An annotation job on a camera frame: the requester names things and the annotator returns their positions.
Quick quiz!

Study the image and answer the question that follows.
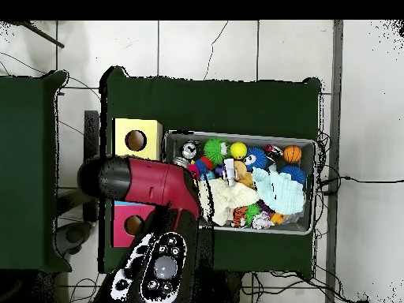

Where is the cream waffle cloth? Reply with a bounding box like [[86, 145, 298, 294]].
[[198, 178, 260, 227]]

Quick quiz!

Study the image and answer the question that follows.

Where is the light blue waffle cloth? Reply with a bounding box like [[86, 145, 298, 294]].
[[251, 166, 307, 217]]

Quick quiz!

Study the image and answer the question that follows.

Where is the shallow clear mesh bin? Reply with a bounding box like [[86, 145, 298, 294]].
[[159, 130, 319, 238]]

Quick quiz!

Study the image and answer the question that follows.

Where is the crushed silver soda can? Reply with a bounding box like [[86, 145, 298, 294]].
[[181, 141, 200, 160]]

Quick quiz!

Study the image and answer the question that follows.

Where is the large green spiky ball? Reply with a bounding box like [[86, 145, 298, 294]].
[[203, 137, 230, 164]]

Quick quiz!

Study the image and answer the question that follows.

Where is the grey metal toy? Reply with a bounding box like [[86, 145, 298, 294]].
[[222, 157, 238, 188]]

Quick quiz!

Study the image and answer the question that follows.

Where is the yellow ball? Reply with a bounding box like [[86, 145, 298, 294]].
[[230, 141, 248, 159]]

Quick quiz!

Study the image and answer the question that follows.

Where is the blue spiky ball with eyes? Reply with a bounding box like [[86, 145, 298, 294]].
[[244, 148, 269, 173]]

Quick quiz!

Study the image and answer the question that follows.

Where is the dark green table cloth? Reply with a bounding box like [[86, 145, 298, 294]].
[[99, 65, 323, 279]]

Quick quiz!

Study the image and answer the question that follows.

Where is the orange striped tiger toy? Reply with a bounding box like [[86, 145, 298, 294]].
[[230, 206, 249, 228]]

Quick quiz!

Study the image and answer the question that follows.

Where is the orange basketball toy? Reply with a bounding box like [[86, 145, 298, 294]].
[[283, 144, 303, 165]]

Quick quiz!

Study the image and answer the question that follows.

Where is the black flat panel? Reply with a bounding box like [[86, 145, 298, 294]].
[[84, 110, 102, 223]]

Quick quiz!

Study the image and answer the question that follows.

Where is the grey stand base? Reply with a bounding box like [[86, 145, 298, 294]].
[[53, 220, 97, 256]]

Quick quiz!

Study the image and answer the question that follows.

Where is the green cloth side table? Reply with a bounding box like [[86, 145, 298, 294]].
[[0, 70, 70, 274]]

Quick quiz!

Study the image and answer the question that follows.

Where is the dark thin rod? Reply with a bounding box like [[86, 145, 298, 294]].
[[17, 21, 66, 50]]

